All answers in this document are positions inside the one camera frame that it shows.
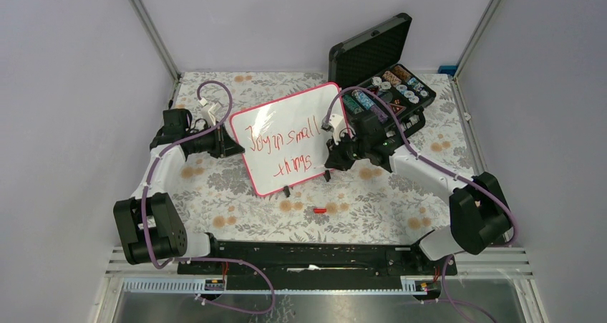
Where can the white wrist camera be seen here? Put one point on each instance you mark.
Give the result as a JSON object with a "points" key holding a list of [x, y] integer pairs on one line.
{"points": [[209, 113], [336, 124]]}

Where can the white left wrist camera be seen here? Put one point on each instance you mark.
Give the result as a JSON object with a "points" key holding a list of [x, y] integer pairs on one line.
{"points": [[209, 113]]}

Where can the white cable duct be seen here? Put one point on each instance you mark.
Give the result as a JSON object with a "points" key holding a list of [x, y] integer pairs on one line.
{"points": [[204, 286]]}

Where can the floral tablecloth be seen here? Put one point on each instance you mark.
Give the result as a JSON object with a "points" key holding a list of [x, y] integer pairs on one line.
{"points": [[365, 205]]}

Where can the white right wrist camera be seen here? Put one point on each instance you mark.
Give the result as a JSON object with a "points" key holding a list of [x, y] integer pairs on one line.
{"points": [[336, 124]]}

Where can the blue object behind frame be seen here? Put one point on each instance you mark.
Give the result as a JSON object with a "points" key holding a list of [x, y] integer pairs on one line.
{"points": [[449, 70]]}

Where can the pink framed whiteboard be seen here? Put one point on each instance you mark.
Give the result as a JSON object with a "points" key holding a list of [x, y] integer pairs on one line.
{"points": [[283, 140]]}

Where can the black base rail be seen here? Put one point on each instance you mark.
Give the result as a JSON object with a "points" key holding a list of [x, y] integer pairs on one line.
{"points": [[316, 266]]}

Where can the black poker chip case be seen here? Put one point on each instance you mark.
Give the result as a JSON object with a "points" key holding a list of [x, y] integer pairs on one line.
{"points": [[370, 61]]}

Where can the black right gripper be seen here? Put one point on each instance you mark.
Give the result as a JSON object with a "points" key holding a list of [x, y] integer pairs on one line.
{"points": [[336, 160]]}

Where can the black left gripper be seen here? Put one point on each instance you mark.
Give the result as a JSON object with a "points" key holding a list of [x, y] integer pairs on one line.
{"points": [[223, 145]]}

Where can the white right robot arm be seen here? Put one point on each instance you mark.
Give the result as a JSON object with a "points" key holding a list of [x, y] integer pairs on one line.
{"points": [[479, 214]]}

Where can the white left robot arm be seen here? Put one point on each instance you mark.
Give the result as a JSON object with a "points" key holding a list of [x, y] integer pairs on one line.
{"points": [[149, 226]]}

